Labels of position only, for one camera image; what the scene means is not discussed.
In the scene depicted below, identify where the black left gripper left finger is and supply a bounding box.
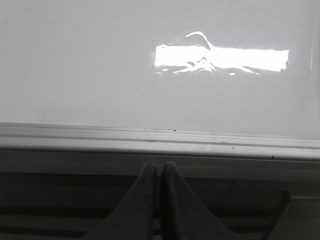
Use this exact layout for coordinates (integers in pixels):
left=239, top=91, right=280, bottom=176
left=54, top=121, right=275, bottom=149
left=84, top=163, right=158, bottom=240

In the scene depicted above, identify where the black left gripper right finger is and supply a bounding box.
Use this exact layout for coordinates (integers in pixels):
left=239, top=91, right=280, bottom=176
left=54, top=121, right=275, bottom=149
left=159, top=162, right=237, bottom=240

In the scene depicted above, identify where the white whiteboard with metal frame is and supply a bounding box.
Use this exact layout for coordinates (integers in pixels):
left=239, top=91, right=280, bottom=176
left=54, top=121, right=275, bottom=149
left=0, top=0, right=320, bottom=159

